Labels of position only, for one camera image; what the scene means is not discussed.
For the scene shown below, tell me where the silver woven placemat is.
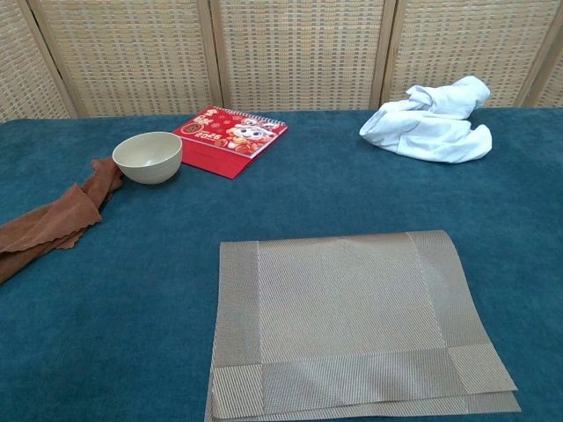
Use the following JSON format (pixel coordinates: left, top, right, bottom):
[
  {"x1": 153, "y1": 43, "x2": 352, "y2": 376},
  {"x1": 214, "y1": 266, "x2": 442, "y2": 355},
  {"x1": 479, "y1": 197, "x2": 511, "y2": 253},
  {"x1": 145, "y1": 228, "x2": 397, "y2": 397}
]
[{"x1": 204, "y1": 229, "x2": 523, "y2": 422}]

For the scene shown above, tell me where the cream bowl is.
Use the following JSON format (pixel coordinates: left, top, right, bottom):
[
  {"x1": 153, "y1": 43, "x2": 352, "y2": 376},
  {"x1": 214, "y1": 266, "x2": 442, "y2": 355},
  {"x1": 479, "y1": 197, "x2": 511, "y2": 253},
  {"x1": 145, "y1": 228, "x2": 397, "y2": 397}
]
[{"x1": 112, "y1": 131, "x2": 184, "y2": 185}]

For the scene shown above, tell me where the red desk calendar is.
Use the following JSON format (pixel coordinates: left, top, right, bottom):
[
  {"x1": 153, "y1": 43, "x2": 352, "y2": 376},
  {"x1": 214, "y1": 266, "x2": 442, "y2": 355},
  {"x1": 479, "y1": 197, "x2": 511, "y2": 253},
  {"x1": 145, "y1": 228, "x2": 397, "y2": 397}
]
[{"x1": 172, "y1": 105, "x2": 289, "y2": 180}]

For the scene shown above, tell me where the woven bamboo folding screen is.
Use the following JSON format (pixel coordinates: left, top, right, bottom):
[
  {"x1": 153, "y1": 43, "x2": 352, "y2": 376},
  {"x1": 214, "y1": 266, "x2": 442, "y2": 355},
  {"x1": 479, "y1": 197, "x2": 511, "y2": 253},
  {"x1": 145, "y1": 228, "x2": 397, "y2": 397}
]
[{"x1": 0, "y1": 0, "x2": 563, "y2": 124}]

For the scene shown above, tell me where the white crumpled cloth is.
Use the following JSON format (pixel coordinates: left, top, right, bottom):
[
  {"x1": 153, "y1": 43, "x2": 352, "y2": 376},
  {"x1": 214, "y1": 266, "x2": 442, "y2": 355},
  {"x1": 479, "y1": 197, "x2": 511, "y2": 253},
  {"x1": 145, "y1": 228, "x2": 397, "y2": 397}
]
[{"x1": 358, "y1": 75, "x2": 493, "y2": 164}]

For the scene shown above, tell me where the teal table cover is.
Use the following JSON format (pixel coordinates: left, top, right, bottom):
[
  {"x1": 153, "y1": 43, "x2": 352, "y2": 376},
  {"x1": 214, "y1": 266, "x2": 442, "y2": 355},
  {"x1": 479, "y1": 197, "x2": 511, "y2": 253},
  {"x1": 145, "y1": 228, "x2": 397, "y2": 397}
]
[{"x1": 0, "y1": 107, "x2": 563, "y2": 422}]

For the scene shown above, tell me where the brown cloth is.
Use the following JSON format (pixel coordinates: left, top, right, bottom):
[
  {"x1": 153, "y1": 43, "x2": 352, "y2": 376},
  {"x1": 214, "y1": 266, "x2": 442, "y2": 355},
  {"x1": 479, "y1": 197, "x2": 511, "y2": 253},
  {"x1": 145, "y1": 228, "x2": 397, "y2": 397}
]
[{"x1": 0, "y1": 156, "x2": 125, "y2": 286}]

